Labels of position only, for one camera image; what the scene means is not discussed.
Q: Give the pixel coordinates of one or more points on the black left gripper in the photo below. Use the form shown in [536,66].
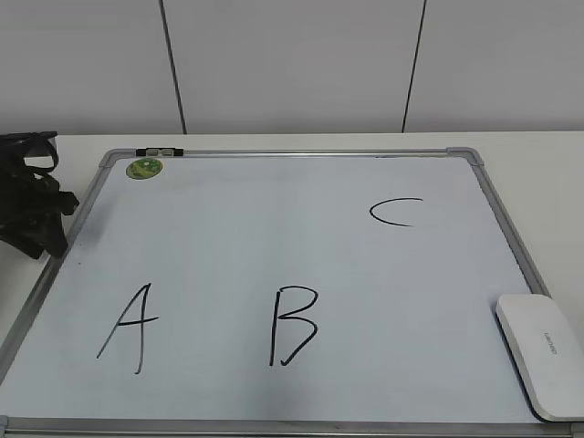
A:
[32,202]

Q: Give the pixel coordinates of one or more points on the white rectangular board eraser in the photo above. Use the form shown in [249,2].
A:
[547,355]

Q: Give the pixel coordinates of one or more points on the round green magnet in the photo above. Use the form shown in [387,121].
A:
[144,168]

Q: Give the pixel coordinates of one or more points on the white board with aluminium frame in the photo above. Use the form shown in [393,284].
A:
[278,294]

